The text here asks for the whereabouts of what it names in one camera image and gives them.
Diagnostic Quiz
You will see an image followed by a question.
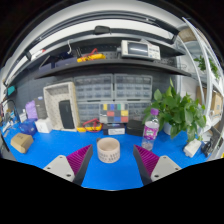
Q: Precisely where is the plain black box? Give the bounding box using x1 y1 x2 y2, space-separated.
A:
125 119 146 137

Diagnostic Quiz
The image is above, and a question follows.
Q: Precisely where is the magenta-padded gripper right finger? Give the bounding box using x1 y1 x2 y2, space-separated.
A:
132 144 183 187

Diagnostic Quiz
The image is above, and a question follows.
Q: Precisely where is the purple-capped clear drink bottle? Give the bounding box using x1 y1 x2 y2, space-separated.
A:
141 107 160 152

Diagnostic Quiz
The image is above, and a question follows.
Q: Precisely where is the white perforated tray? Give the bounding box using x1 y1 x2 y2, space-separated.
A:
42 81 81 132

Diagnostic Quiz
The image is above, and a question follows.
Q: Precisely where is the white metal rack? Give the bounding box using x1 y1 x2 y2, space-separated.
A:
176 16 224 134

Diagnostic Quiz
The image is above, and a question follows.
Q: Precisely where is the black overhead shelf unit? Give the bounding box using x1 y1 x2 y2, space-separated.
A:
3 18 191 88

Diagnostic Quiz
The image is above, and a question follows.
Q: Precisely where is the black box with white label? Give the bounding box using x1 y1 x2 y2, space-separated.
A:
102 123 127 136

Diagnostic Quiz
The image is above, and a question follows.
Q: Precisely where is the brown cardboard box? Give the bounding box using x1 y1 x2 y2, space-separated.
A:
10 132 35 155

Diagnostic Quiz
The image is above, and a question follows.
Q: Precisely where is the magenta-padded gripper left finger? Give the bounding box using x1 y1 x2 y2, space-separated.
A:
43 143 94 187

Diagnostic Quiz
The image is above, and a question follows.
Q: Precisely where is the green leafy potted plant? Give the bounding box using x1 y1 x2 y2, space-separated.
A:
142 78 208 143

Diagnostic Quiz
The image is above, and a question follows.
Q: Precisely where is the organizer case with colourful parts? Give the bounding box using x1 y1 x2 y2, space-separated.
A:
98 102 130 125

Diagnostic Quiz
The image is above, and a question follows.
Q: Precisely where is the yellow multimeter with red leads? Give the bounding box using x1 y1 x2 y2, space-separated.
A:
76 118 104 134

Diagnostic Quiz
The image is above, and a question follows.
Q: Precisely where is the beige patterned ceramic mug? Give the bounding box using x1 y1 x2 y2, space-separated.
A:
96 137 121 164

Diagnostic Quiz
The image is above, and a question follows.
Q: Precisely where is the black upright device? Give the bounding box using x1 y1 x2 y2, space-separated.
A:
58 99 75 130

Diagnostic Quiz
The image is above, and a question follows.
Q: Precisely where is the small white box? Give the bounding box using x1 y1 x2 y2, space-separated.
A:
34 117 53 134

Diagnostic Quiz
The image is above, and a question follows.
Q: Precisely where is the dark grey upright box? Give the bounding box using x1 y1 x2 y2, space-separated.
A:
34 96 48 120

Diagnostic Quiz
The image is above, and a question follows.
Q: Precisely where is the purple plastic bag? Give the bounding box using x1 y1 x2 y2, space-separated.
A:
25 99 39 121

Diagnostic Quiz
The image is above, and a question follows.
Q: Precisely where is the blue box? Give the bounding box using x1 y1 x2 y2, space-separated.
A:
18 119 38 136

